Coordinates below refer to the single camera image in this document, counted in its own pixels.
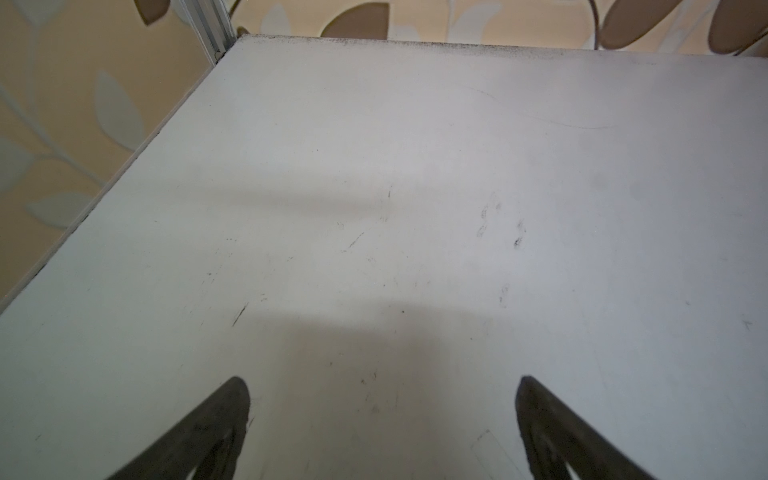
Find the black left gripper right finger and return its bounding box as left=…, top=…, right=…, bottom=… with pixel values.
left=515, top=376, right=652, bottom=479

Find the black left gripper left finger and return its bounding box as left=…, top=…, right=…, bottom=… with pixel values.
left=111, top=376, right=251, bottom=479

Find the aluminium frame post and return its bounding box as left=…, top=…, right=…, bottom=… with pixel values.
left=170, top=0, right=237, bottom=65

